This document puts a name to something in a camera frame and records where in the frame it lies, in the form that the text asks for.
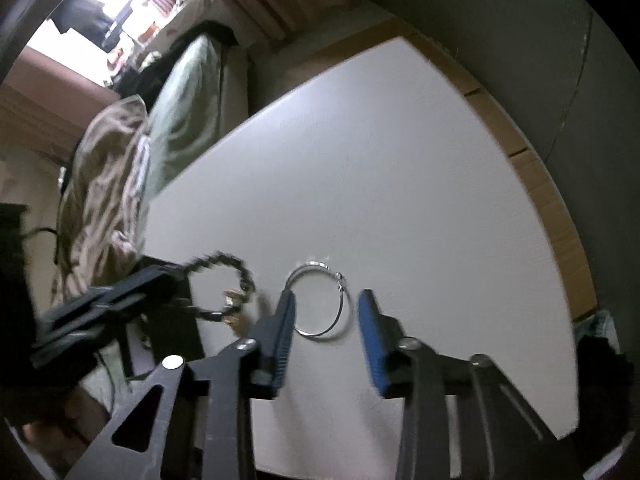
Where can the person's left hand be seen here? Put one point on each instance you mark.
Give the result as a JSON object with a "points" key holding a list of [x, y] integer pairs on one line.
{"points": [[42, 432]]}

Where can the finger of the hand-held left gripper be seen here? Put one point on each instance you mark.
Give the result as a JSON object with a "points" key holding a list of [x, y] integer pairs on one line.
{"points": [[85, 332], [125, 285]]}

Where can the dark hanging garment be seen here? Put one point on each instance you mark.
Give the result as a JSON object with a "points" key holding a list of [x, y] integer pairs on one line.
{"points": [[85, 12]]}

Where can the dark clothes on bed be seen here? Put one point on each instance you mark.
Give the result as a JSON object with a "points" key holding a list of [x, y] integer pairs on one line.
{"points": [[205, 30]]}

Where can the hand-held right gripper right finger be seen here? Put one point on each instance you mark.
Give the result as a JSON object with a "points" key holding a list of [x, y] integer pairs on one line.
{"points": [[372, 340]]}

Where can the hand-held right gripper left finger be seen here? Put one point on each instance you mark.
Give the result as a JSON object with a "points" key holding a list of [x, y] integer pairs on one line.
{"points": [[282, 330]]}

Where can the beige crumpled blanket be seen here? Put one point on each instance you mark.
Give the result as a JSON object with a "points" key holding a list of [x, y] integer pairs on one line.
{"points": [[100, 200]]}

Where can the bed with green sheet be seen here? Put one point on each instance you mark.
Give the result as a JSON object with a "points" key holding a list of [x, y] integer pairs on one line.
{"points": [[185, 100]]}

